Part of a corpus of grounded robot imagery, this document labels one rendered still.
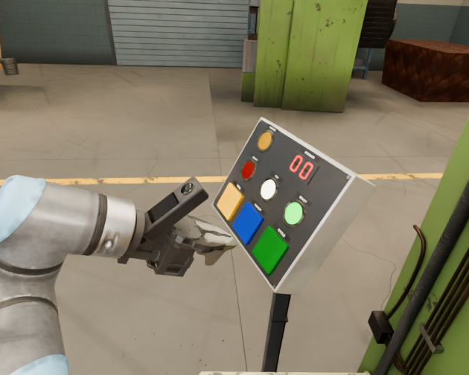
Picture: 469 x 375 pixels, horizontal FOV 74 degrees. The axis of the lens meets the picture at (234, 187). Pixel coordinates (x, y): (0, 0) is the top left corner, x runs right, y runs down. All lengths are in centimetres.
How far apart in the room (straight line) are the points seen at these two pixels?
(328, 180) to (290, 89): 439
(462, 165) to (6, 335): 68
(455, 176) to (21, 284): 68
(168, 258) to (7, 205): 23
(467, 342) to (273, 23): 458
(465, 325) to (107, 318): 160
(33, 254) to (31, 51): 852
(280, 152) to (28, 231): 51
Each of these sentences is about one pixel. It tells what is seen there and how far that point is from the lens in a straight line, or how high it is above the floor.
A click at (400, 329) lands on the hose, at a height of 88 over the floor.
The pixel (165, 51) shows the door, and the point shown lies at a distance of 807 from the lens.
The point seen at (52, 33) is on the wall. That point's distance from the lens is 866.
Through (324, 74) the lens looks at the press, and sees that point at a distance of 503.
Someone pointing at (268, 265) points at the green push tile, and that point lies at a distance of 67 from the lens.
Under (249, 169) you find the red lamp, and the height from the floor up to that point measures 109.
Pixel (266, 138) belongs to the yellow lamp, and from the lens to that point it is 78.
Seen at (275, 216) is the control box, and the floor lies 106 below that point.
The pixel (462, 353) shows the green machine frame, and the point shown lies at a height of 98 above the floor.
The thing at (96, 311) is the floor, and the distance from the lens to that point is 195.
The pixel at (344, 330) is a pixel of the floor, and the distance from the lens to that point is 188.
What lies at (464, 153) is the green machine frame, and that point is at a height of 125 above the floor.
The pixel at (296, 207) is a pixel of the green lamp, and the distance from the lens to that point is 65.
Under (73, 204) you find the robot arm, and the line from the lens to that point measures 45.
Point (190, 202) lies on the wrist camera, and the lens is 48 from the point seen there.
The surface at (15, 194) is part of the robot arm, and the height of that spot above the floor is 126.
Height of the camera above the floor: 146
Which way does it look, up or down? 31 degrees down
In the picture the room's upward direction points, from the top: 3 degrees clockwise
